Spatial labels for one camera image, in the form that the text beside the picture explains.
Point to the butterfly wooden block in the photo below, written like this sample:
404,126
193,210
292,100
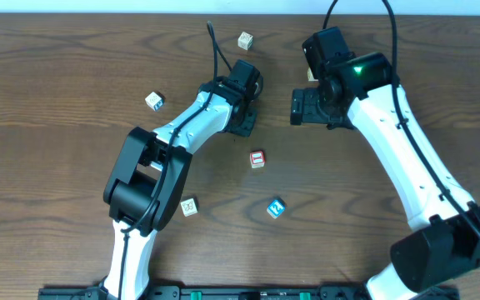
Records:
189,206

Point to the top plain wooden block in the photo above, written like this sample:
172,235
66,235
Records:
245,40

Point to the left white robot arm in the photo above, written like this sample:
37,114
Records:
147,181

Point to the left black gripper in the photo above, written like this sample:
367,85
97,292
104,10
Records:
245,123

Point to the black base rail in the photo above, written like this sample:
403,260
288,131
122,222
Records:
327,292

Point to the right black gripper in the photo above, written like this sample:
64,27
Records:
298,107

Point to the wooden block with blue side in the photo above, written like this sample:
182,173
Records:
154,101

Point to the plain wooden block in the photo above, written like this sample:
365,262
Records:
245,40
310,76

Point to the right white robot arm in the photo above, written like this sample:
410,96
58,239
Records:
362,93

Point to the right plain wooden block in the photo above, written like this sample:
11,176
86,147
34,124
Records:
310,76

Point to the blue number 2 block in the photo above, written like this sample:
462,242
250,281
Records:
276,208

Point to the red letter I block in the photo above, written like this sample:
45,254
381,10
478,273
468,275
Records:
257,159

